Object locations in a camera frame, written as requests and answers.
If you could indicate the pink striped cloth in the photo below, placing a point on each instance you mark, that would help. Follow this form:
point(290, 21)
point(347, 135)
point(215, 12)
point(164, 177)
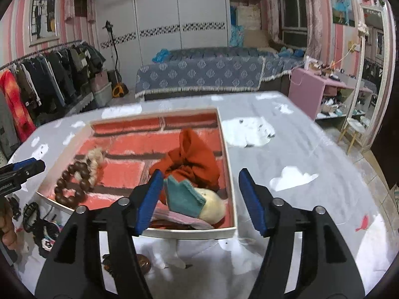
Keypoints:
point(184, 219)

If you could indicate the framed wall poster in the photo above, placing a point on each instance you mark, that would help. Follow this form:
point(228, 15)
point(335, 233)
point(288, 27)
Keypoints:
point(43, 17)

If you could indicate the metal clothes rail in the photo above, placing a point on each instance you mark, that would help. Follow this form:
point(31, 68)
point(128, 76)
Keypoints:
point(37, 53)

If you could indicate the pink desk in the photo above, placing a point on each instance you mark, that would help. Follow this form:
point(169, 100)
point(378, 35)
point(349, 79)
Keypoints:
point(304, 90)

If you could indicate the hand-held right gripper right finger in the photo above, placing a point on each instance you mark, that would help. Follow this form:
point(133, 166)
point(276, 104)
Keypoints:
point(253, 207)

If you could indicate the row of hanging clothes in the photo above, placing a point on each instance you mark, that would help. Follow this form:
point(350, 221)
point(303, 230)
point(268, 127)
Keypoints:
point(46, 78)

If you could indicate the couple photo poster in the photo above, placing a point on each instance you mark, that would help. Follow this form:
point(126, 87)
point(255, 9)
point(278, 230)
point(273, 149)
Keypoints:
point(343, 4)

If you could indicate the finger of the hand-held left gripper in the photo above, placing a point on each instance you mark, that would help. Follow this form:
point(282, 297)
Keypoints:
point(31, 166)

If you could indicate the person's left hand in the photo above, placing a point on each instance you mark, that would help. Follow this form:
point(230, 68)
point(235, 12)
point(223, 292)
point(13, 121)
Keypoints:
point(7, 233)

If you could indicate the grey animal print tablecloth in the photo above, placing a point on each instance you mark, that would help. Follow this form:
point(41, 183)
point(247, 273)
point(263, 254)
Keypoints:
point(311, 162)

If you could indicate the brown hair clip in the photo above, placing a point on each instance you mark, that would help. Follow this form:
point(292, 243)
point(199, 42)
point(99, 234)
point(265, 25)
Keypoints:
point(141, 261)

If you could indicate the cream pompom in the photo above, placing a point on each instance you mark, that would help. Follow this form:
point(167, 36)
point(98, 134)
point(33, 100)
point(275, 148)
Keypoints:
point(213, 207)

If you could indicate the white wardrobe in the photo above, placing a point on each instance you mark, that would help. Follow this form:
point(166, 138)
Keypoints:
point(162, 12)

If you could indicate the wall socket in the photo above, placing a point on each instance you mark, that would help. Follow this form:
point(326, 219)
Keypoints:
point(353, 46)

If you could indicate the brown plush toy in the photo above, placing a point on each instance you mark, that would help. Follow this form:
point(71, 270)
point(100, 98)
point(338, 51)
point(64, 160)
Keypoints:
point(193, 158)

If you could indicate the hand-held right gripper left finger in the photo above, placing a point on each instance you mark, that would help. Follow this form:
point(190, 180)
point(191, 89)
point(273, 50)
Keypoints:
point(150, 204)

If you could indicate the blue cloth pile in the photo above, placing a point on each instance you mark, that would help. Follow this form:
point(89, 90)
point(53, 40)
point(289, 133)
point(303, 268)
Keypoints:
point(161, 56)

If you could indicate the bed with blue cover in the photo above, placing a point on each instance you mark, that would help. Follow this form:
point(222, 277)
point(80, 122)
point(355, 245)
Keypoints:
point(199, 71)

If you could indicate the blue crumpled cloth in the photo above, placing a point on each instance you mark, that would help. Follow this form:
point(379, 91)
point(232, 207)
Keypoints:
point(291, 52)

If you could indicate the pink patterned curtain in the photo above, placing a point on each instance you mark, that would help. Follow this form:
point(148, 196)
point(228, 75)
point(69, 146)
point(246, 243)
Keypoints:
point(316, 15)
point(272, 9)

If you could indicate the black garment steamer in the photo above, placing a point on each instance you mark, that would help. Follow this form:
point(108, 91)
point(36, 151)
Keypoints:
point(117, 68)

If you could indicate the window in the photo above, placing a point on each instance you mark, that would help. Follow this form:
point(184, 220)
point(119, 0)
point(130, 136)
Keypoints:
point(293, 9)

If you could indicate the white round stool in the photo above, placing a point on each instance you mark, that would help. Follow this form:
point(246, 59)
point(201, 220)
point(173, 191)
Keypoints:
point(355, 126)

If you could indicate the white framed mirror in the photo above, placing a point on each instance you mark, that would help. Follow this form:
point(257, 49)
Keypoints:
point(378, 78)

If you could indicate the grey storage box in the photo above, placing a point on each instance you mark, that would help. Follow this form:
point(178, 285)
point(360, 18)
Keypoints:
point(103, 95)

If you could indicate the white box with brick lining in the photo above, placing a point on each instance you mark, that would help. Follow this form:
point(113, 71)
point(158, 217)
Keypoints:
point(124, 149)

